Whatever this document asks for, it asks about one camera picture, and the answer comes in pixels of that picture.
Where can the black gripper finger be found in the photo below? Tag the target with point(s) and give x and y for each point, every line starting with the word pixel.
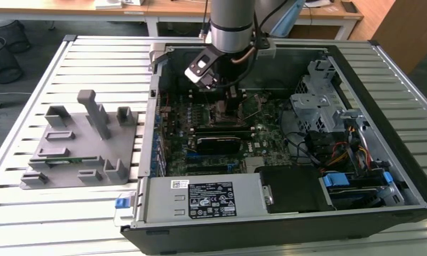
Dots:
pixel 238 104

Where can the CPU socket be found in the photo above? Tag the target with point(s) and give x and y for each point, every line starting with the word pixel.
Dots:
pixel 220 121

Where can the black RAM slot row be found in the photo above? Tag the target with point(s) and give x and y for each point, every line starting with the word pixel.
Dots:
pixel 222 132
pixel 198 94

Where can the green motherboard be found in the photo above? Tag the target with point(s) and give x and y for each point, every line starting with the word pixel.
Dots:
pixel 267 133

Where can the black graphics card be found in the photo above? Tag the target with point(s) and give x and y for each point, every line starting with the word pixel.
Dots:
pixel 219 146

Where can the silver drive cage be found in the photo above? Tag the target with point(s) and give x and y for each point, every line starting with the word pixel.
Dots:
pixel 310 106

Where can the silver chipset heatsink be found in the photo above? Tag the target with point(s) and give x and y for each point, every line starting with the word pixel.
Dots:
pixel 254 164

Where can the black expansion slot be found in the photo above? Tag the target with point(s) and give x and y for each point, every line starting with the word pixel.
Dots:
pixel 208 168

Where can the black plastic cover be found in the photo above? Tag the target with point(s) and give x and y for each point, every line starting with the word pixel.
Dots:
pixel 295 189

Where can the hard disk in blue carrier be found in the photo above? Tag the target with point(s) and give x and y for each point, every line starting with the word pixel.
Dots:
pixel 337 180

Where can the white box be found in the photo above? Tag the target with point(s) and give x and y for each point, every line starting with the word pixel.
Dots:
pixel 108 4

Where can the silver power supply unit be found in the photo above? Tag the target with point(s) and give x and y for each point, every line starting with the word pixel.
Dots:
pixel 163 200

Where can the grey parts rack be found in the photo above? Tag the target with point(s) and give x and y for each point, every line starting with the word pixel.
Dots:
pixel 86 160

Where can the blue case latch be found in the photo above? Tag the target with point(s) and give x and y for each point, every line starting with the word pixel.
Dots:
pixel 122 204

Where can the black open PC case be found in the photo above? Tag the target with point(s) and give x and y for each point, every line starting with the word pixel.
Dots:
pixel 235 240

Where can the wooden cabinet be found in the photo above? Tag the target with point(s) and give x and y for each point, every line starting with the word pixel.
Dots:
pixel 406 32

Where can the green RAM stick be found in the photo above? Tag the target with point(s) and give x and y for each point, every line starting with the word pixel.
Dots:
pixel 65 160

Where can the wooden desk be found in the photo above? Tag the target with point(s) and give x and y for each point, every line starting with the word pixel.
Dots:
pixel 49 10

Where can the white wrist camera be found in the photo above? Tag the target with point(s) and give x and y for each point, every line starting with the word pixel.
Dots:
pixel 203 68

